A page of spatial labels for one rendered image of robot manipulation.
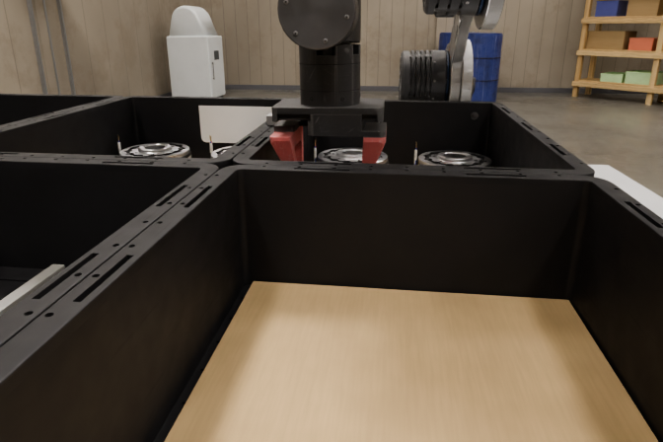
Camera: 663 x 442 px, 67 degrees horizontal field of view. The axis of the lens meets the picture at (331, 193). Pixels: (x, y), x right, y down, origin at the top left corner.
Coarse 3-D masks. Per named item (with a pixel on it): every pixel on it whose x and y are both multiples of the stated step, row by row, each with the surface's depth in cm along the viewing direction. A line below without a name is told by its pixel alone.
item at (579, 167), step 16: (512, 112) 66; (272, 128) 56; (528, 128) 56; (256, 144) 48; (544, 144) 49; (240, 160) 43; (256, 160) 43; (272, 160) 43; (560, 160) 44; (576, 160) 43; (592, 176) 39
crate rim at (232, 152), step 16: (128, 96) 82; (144, 96) 82; (160, 96) 82; (64, 112) 66; (80, 112) 68; (0, 128) 56; (16, 128) 57; (256, 128) 56; (240, 144) 49; (128, 160) 43; (144, 160) 43; (160, 160) 43; (176, 160) 43; (192, 160) 43; (208, 160) 43; (224, 160) 43
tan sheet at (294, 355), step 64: (256, 320) 37; (320, 320) 37; (384, 320) 37; (448, 320) 37; (512, 320) 37; (576, 320) 37; (256, 384) 31; (320, 384) 31; (384, 384) 31; (448, 384) 31; (512, 384) 31; (576, 384) 31
